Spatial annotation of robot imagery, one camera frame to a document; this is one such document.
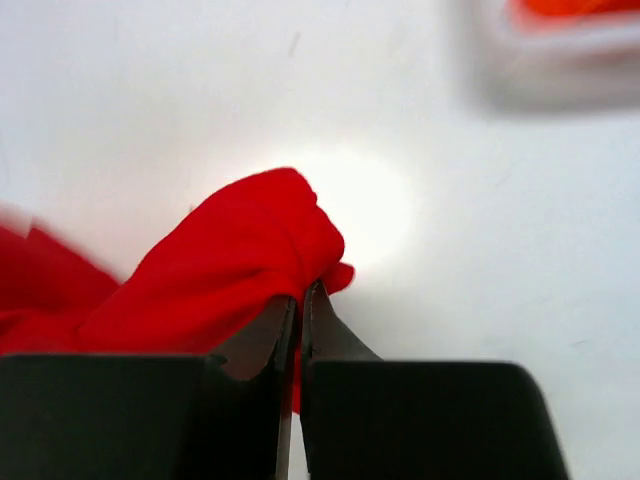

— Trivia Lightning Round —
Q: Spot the red t shirt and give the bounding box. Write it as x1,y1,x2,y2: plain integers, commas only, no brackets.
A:
0,167,356,416

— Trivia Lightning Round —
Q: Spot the orange t shirt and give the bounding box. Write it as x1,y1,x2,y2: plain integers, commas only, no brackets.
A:
518,0,639,23

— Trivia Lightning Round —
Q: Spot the white plastic basket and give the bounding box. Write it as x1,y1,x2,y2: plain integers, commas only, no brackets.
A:
450,1,639,117

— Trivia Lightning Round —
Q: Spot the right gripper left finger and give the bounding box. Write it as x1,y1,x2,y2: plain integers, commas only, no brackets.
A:
1,297,296,479

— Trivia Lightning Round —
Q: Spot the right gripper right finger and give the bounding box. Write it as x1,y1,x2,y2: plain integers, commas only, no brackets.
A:
300,282,569,480

